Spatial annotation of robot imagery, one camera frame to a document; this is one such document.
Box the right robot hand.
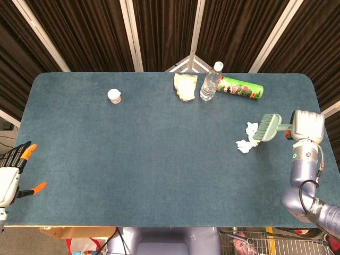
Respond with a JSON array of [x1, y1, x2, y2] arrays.
[[284, 109, 325, 144]]

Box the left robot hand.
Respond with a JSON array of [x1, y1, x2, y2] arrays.
[[0, 140, 48, 208]]

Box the green chips can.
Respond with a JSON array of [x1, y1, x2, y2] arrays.
[[217, 76, 264, 102]]

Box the brown cardboard box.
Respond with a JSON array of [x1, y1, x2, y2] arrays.
[[39, 225, 116, 240]]

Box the red and white plastic bag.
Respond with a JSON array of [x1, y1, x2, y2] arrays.
[[65, 237, 107, 255]]

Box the blue felt table cover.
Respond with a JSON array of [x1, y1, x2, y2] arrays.
[[1, 72, 340, 228]]

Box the clear plastic water bottle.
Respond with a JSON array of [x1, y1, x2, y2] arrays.
[[199, 61, 223, 101]]

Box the plastic wrapped bread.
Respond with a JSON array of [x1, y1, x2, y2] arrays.
[[174, 73, 199, 103]]

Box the red snack package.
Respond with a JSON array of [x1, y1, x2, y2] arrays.
[[230, 231, 249, 255]]

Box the small white jar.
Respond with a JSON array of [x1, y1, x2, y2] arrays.
[[107, 88, 123, 105]]

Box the grey-blue robot torso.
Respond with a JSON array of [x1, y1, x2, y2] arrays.
[[107, 227, 221, 255]]

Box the white partition post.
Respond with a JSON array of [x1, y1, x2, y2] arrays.
[[164, 0, 213, 73], [320, 100, 340, 119], [0, 108, 21, 128], [248, 0, 305, 74], [12, 0, 71, 72], [119, 0, 144, 72]]

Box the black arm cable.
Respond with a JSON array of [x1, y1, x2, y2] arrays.
[[299, 179, 334, 255]]

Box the metal wire basket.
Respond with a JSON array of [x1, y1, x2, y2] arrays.
[[219, 227, 333, 255]]

